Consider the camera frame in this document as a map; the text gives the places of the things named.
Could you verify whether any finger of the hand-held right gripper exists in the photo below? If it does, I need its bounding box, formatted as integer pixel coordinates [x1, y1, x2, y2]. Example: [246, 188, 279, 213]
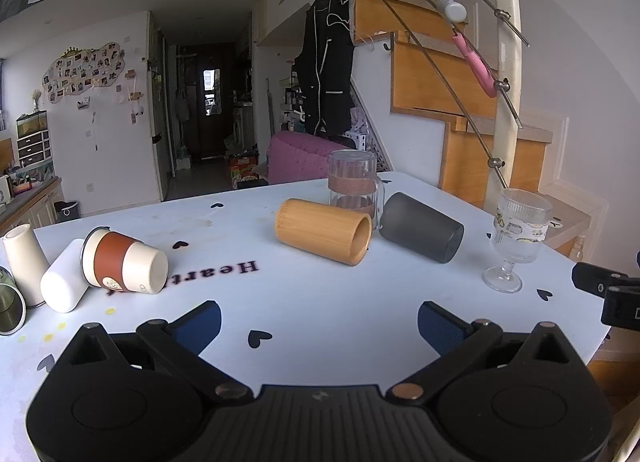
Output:
[571, 262, 640, 299]

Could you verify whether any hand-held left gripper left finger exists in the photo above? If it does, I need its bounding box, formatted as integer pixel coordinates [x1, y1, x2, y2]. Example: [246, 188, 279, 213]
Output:
[64, 301, 254, 401]

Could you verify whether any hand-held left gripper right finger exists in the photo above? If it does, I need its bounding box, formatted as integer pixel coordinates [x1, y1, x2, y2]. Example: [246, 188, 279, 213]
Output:
[386, 301, 587, 401]

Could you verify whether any bamboo cup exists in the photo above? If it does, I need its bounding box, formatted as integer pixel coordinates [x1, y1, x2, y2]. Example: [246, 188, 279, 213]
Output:
[274, 198, 374, 267]

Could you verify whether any dark grey cup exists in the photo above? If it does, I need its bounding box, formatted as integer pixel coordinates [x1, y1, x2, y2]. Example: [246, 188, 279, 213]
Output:
[377, 192, 465, 264]

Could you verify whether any cream cup with brown sleeve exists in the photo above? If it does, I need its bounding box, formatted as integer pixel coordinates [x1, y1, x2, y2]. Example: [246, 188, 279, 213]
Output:
[81, 227, 169, 295]

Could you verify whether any short white cup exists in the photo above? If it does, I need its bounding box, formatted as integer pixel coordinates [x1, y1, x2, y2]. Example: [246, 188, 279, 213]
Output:
[40, 238, 91, 314]

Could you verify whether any tall cream cup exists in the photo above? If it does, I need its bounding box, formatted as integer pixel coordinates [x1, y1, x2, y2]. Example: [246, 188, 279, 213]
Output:
[2, 223, 51, 308]

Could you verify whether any metal tin cup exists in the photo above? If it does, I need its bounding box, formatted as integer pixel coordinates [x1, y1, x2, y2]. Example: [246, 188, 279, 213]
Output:
[0, 266, 27, 338]

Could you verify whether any printed glass goblet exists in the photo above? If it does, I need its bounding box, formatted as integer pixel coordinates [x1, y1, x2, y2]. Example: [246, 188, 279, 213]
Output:
[482, 188, 554, 294]

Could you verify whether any colourful cardboard box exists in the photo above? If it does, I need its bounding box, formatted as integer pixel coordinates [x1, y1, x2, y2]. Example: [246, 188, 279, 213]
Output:
[227, 152, 261, 191]

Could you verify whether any glass mug with brown sleeve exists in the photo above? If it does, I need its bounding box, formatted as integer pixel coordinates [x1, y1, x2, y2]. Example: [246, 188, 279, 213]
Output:
[327, 149, 387, 229]

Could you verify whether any black waste bin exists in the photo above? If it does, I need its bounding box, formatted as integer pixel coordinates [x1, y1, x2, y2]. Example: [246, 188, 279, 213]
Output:
[53, 199, 81, 222]

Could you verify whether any pink quilted pouf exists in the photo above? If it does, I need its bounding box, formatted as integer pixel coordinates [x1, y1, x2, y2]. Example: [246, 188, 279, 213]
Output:
[268, 131, 357, 186]

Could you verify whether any white perforated rack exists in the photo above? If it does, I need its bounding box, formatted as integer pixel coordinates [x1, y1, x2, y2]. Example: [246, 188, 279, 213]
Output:
[344, 128, 392, 174]

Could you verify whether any washing machine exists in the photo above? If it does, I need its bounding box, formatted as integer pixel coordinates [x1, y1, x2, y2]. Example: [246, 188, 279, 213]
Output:
[232, 106, 255, 147]

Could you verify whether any white kitchen cabinet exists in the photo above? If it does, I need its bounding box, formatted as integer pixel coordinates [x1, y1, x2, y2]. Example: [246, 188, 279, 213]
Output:
[0, 177, 64, 239]

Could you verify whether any pink foam tube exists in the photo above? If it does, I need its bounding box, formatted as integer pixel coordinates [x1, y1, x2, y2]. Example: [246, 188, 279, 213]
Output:
[451, 32, 499, 99]

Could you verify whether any small drawer unit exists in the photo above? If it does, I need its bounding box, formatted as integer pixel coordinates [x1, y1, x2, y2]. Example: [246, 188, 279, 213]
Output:
[16, 111, 54, 169]

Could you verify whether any wooden staircase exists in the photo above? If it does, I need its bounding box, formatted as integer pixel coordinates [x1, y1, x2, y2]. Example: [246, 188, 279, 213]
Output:
[327, 0, 597, 263]

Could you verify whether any black jacket with white trim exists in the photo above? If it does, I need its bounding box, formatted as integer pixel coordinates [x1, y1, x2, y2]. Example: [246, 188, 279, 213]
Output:
[292, 0, 356, 137]

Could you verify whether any white round device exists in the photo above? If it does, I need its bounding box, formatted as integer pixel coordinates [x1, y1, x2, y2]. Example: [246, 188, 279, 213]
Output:
[437, 0, 469, 24]

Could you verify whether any cream railing post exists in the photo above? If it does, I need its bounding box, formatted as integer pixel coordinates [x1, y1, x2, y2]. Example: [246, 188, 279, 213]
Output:
[482, 0, 524, 209]

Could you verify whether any photo collage wall board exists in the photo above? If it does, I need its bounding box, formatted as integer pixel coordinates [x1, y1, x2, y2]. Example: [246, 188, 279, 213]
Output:
[41, 42, 126, 104]

